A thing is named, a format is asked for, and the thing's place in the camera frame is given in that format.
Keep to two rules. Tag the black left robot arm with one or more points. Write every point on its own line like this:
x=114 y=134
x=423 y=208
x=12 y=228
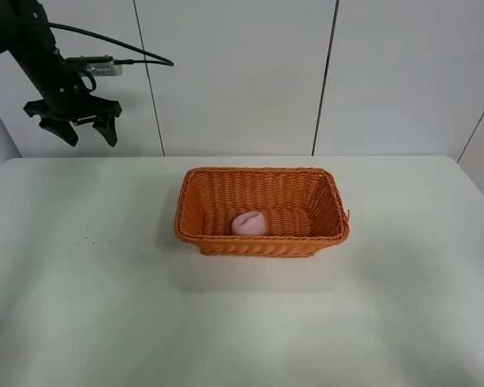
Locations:
x=26 y=35

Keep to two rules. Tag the pink peach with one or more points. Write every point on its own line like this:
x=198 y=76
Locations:
x=250 y=223

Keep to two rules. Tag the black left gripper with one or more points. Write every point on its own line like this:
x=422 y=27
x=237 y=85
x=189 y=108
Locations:
x=66 y=88

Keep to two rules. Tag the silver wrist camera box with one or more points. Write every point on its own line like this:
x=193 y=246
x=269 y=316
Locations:
x=97 y=66

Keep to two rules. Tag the orange wicker basket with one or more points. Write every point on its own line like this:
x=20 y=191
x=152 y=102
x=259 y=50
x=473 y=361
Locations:
x=302 y=209

